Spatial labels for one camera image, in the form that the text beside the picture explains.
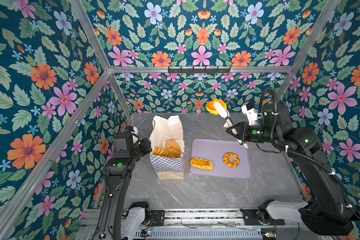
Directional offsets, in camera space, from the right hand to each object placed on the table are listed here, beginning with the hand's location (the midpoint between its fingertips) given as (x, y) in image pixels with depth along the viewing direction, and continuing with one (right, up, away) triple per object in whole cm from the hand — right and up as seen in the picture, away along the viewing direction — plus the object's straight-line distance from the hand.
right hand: (229, 128), depth 59 cm
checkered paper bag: (-27, -20, +15) cm, 37 cm away
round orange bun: (-27, -10, +36) cm, 47 cm away
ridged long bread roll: (-33, -13, +24) cm, 42 cm away
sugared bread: (-26, -15, +31) cm, 43 cm away
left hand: (-34, -5, +11) cm, 36 cm away
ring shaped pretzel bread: (+7, -20, +33) cm, 40 cm away
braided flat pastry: (-9, -21, +29) cm, 37 cm away
